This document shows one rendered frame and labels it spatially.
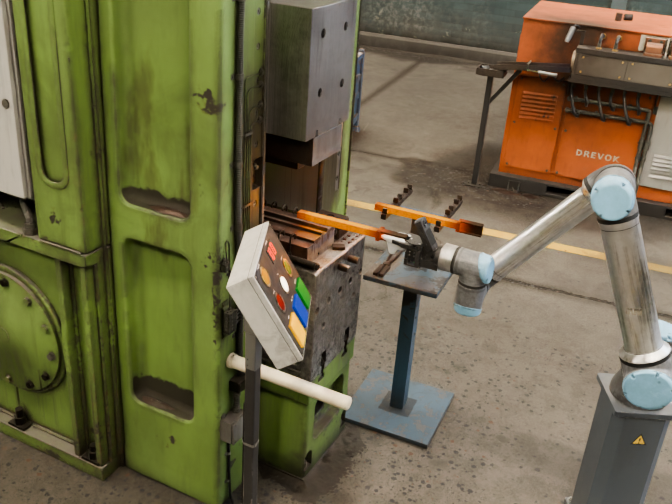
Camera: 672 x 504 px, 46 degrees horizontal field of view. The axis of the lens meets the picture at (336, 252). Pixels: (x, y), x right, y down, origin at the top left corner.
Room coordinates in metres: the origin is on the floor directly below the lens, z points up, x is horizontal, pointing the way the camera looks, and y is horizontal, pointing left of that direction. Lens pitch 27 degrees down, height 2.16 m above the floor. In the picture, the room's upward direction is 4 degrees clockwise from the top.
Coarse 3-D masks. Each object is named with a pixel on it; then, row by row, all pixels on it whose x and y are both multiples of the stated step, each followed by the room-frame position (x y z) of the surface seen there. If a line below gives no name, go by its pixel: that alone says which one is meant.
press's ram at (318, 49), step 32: (288, 0) 2.42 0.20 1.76; (320, 0) 2.47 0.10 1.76; (352, 0) 2.55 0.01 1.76; (288, 32) 2.35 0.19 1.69; (320, 32) 2.36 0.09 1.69; (352, 32) 2.56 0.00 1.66; (288, 64) 2.34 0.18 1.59; (320, 64) 2.38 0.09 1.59; (352, 64) 2.58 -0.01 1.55; (288, 96) 2.34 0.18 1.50; (320, 96) 2.39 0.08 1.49; (288, 128) 2.34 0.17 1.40; (320, 128) 2.40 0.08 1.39
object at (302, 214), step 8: (304, 216) 2.49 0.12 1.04; (312, 216) 2.48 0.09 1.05; (320, 216) 2.48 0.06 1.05; (328, 216) 2.48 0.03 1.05; (328, 224) 2.45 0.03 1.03; (336, 224) 2.44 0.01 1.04; (344, 224) 2.42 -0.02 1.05; (352, 224) 2.42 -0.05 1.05; (360, 224) 2.43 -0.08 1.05; (360, 232) 2.40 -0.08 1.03; (368, 232) 2.39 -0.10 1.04; (376, 232) 2.36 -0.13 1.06; (384, 232) 2.36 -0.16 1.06; (392, 232) 2.37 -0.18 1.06; (376, 240) 2.36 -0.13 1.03; (384, 240) 2.36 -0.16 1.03
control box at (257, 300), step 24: (264, 240) 1.95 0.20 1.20; (240, 264) 1.84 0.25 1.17; (264, 264) 1.85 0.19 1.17; (240, 288) 1.74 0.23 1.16; (264, 288) 1.76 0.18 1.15; (288, 288) 1.92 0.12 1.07; (264, 312) 1.74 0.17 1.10; (288, 312) 1.82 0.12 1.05; (264, 336) 1.74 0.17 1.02; (288, 336) 1.74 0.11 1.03; (288, 360) 1.74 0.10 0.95
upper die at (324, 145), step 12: (324, 132) 2.43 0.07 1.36; (336, 132) 2.50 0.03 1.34; (276, 144) 2.42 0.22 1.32; (288, 144) 2.40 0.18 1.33; (300, 144) 2.38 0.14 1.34; (312, 144) 2.36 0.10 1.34; (324, 144) 2.43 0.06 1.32; (336, 144) 2.51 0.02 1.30; (276, 156) 2.42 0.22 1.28; (288, 156) 2.40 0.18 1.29; (300, 156) 2.38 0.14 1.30; (312, 156) 2.36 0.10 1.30; (324, 156) 2.43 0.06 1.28
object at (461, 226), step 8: (376, 208) 2.75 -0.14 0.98; (392, 208) 2.72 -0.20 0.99; (400, 208) 2.73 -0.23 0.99; (408, 216) 2.70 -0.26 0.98; (416, 216) 2.68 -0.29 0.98; (424, 216) 2.67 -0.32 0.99; (432, 216) 2.67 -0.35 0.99; (440, 216) 2.68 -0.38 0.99; (448, 224) 2.64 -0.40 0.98; (456, 224) 2.62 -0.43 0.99; (464, 224) 2.62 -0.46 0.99; (472, 224) 2.60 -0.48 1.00; (480, 224) 2.61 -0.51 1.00; (464, 232) 2.62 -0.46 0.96; (472, 232) 2.61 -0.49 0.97; (480, 232) 2.60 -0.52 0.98
